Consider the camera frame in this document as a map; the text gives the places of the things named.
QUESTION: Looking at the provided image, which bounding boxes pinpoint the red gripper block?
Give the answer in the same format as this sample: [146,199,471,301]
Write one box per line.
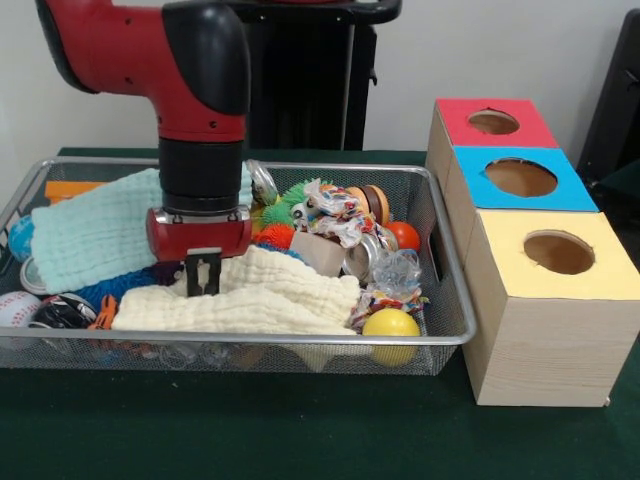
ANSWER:
[145,207,254,298]

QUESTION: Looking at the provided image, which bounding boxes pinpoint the cream muslin cloth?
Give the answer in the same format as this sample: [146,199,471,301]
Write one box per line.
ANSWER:
[110,244,362,336]

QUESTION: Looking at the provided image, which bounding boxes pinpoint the mint green cloth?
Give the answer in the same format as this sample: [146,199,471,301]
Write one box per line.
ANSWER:
[30,164,254,295]

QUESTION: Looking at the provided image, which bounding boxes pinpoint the shallow clear mesh bin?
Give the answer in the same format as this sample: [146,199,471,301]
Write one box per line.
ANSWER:
[0,155,477,377]

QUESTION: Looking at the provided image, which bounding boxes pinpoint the wooden three-hole sorting box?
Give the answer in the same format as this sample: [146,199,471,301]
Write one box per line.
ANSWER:
[425,97,640,409]

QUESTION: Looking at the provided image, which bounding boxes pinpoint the blue spiky ball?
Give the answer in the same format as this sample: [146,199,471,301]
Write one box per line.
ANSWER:
[73,269,157,305]

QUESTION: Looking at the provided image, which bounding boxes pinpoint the orange plastic toy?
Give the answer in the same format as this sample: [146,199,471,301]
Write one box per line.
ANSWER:
[44,180,110,206]

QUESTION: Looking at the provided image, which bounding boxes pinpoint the dark green tablecloth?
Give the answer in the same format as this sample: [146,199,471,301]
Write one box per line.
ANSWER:
[0,146,640,480]
[599,158,640,201]

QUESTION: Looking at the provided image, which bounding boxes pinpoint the brown striped burger toy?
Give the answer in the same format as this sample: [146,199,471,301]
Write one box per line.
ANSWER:
[345,184,390,224]

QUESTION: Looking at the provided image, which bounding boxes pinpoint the blue globe ball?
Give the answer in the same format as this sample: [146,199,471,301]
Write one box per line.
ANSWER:
[7,217,37,264]

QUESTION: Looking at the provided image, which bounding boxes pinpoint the white baseball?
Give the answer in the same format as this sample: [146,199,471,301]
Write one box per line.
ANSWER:
[0,291,42,329]

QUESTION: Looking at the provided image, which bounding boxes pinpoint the yellow ball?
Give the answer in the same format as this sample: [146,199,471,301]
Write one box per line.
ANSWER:
[362,308,422,366]

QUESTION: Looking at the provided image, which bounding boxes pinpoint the red-orange ball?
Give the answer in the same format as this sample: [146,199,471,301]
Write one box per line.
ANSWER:
[384,220,421,252]

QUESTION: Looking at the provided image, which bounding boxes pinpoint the black stand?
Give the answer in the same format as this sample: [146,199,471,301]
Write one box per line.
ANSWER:
[577,8,640,201]

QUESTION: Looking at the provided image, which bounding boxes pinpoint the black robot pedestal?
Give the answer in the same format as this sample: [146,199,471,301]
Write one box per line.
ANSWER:
[232,0,404,151]

